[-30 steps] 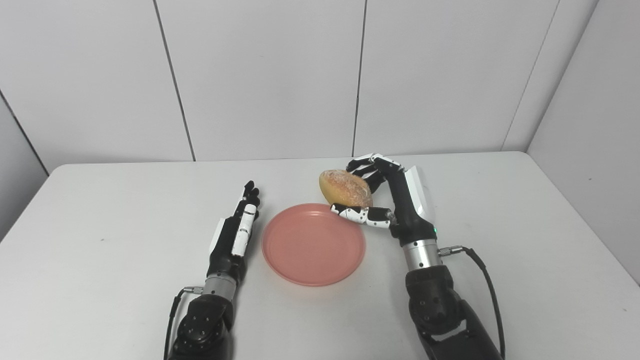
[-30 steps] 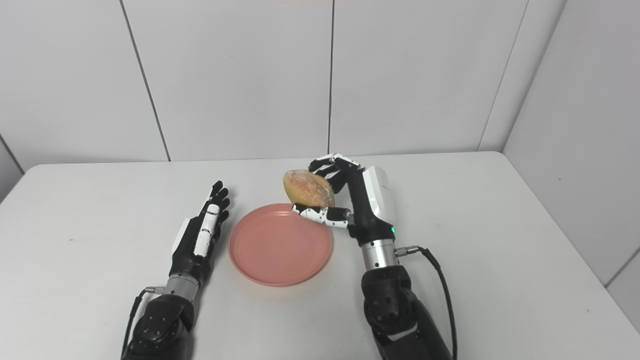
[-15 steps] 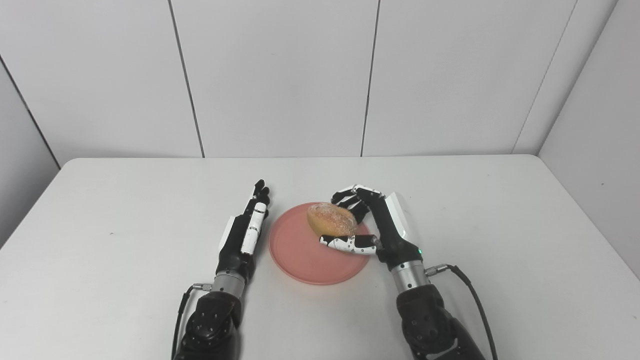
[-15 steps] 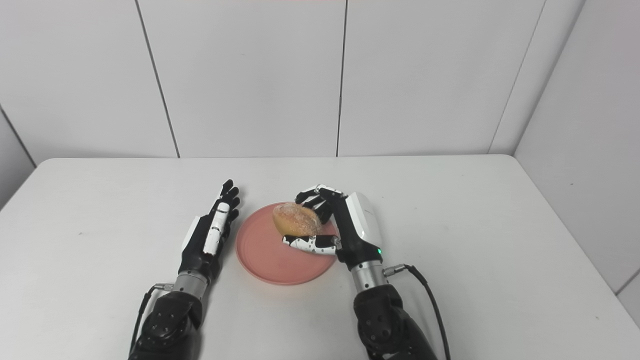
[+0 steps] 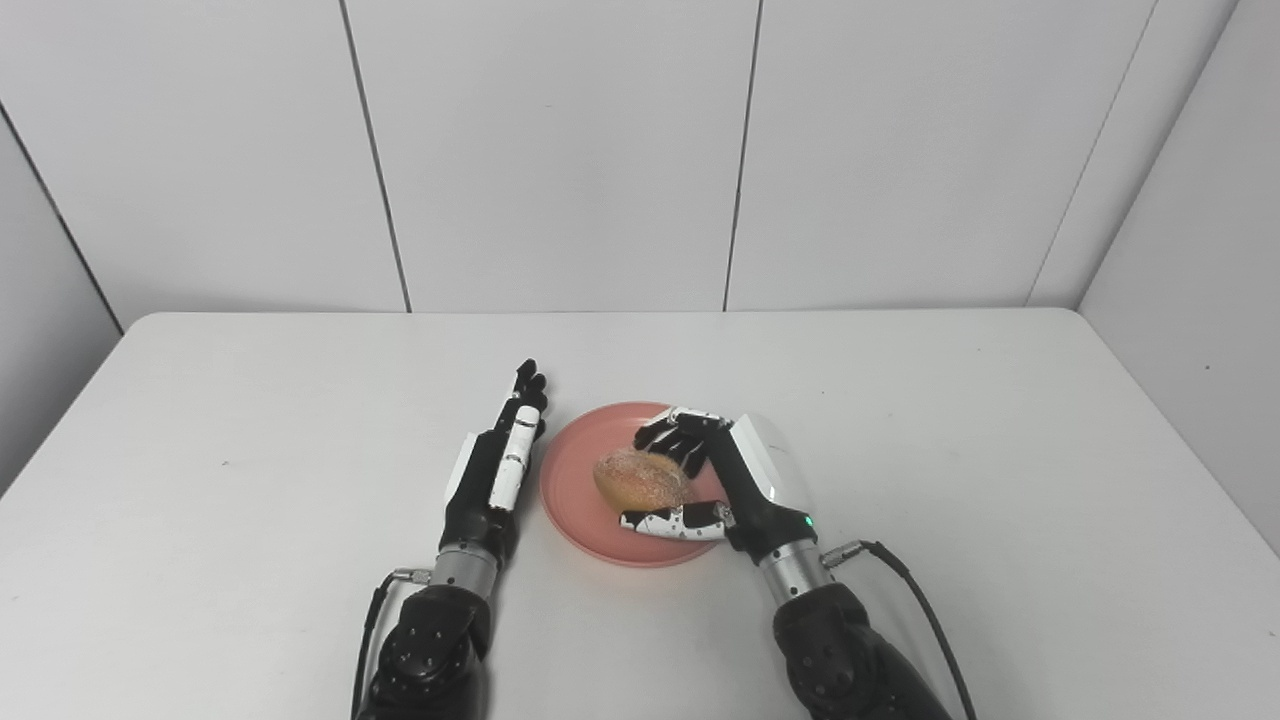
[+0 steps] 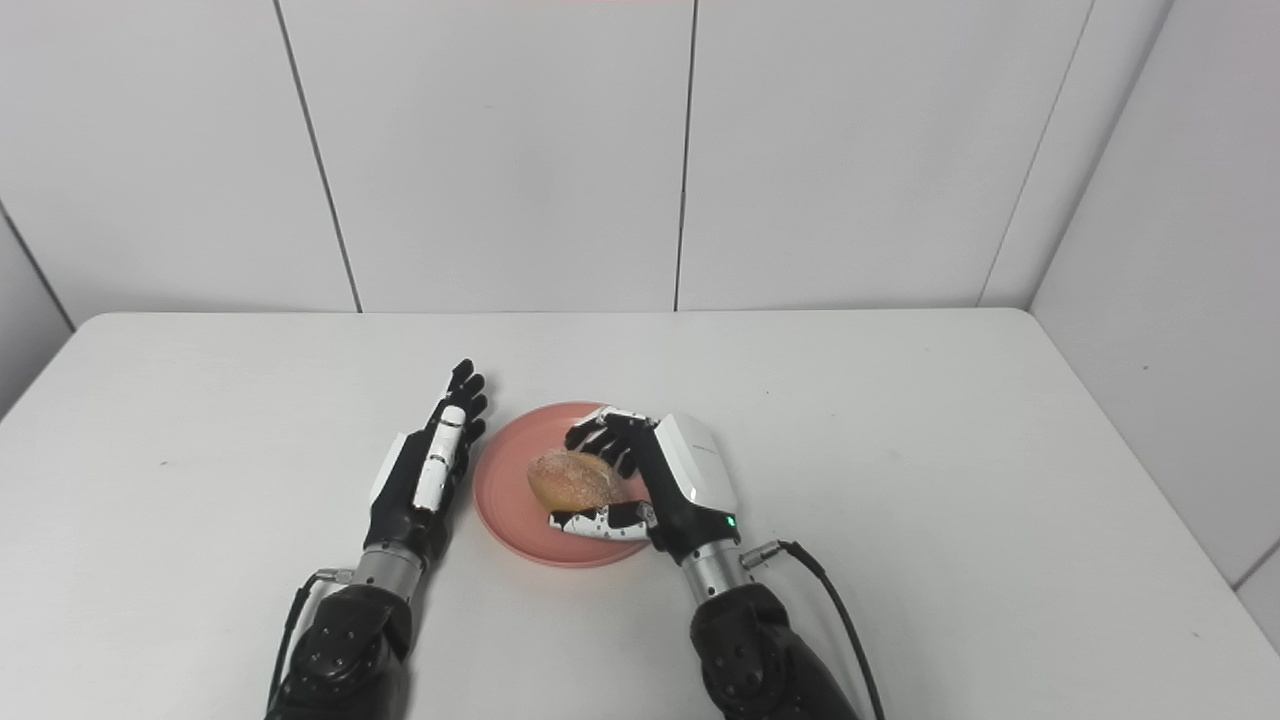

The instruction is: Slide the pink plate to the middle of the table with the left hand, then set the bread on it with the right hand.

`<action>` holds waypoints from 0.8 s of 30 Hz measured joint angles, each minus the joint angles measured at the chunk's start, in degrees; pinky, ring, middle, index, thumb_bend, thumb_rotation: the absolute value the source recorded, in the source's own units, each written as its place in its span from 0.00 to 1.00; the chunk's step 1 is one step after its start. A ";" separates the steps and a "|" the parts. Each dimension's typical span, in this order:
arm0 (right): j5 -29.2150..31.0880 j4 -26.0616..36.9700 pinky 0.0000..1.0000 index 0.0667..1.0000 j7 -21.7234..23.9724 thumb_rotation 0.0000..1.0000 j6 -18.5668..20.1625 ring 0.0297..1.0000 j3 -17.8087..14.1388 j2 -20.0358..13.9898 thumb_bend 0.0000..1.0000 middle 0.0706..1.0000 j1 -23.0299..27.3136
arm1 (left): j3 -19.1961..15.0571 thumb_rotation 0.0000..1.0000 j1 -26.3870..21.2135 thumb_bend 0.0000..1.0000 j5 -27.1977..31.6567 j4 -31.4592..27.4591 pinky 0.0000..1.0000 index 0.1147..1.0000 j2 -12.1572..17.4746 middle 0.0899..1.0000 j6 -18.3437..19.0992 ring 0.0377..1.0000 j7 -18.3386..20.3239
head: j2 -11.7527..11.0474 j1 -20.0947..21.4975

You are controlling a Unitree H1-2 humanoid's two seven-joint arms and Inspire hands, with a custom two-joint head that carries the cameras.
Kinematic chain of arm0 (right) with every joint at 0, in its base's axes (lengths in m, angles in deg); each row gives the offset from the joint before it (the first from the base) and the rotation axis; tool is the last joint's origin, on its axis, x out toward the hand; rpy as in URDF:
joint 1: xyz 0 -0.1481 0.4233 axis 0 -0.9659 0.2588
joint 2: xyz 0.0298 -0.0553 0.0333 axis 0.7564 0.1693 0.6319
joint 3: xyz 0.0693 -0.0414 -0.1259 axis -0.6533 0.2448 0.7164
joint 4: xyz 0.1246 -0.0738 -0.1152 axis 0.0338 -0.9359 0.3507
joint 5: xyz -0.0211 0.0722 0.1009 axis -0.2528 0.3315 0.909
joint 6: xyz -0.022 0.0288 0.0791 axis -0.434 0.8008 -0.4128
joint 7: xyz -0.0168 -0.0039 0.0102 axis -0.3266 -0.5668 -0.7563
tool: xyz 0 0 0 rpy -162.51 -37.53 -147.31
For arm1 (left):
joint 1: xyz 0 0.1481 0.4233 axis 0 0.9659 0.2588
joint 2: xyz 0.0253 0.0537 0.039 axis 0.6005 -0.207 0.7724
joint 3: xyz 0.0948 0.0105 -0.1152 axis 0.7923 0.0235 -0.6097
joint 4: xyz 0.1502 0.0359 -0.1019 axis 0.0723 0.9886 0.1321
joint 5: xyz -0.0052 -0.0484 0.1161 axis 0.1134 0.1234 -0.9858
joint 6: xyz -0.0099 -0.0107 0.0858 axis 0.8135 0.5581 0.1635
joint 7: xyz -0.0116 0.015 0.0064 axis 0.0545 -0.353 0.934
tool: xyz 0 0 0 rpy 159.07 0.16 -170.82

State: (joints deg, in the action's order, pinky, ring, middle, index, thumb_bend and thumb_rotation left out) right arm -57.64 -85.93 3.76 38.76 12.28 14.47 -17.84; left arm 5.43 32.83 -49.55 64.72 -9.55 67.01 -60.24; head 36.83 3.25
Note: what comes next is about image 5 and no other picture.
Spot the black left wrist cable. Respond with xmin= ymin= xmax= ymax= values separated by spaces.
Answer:
xmin=350 ymin=568 xmax=433 ymax=720

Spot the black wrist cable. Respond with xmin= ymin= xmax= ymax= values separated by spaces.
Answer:
xmin=350 ymin=568 xmax=433 ymax=720
xmin=820 ymin=540 xmax=979 ymax=720

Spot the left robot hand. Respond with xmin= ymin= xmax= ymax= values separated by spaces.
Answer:
xmin=440 ymin=359 xmax=550 ymax=569

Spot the pink plate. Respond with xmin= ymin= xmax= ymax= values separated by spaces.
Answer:
xmin=539 ymin=401 xmax=731 ymax=569

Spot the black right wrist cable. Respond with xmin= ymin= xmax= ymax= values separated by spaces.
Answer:
xmin=820 ymin=540 xmax=979 ymax=720

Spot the bread roll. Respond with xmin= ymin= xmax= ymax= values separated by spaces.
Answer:
xmin=592 ymin=446 xmax=695 ymax=513

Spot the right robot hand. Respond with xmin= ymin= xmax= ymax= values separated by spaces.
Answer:
xmin=618 ymin=405 xmax=817 ymax=567

